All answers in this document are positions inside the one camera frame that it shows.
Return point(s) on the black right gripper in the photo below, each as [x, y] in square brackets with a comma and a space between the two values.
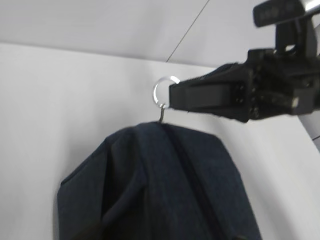
[285, 81]

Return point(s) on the dark blue zippered lunch bag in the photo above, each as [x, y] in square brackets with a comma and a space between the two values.
[156, 181]

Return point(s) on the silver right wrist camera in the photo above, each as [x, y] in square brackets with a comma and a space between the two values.
[272, 12]

